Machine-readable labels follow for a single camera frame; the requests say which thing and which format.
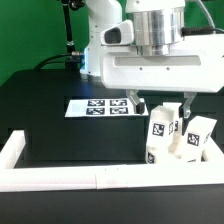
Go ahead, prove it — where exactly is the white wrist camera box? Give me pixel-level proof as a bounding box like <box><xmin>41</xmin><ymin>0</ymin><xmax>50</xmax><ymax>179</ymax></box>
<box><xmin>100</xmin><ymin>20</ymin><xmax>134</xmax><ymax>46</ymax></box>

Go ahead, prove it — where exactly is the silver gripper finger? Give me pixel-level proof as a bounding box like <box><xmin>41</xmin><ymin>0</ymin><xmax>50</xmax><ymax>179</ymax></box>
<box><xmin>182</xmin><ymin>92</ymin><xmax>197</xmax><ymax>119</ymax></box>
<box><xmin>126</xmin><ymin>90</ymin><xmax>145</xmax><ymax>114</ymax></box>

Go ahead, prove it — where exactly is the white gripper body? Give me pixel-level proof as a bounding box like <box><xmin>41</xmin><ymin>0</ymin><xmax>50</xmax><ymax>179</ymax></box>
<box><xmin>100</xmin><ymin>34</ymin><xmax>224</xmax><ymax>92</ymax></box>

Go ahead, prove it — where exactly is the paper sheet with markers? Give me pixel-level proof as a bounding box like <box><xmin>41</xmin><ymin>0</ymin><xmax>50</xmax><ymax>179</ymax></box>
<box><xmin>64</xmin><ymin>98</ymin><xmax>150</xmax><ymax>118</ymax></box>

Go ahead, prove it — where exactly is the black cable bundle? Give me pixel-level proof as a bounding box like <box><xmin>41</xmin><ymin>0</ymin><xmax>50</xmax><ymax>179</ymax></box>
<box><xmin>33</xmin><ymin>50</ymin><xmax>85</xmax><ymax>71</ymax></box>

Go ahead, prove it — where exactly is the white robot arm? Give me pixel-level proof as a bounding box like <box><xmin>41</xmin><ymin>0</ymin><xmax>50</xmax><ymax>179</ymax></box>
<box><xmin>80</xmin><ymin>0</ymin><xmax>224</xmax><ymax>117</ymax></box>

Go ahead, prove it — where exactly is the grey flexible camera cable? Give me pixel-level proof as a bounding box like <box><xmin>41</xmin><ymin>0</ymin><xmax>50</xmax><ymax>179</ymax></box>
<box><xmin>181</xmin><ymin>0</ymin><xmax>224</xmax><ymax>37</ymax></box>

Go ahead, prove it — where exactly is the white U-shaped fence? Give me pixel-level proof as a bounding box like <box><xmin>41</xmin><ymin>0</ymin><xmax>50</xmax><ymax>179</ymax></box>
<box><xmin>0</xmin><ymin>130</ymin><xmax>224</xmax><ymax>192</ymax></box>

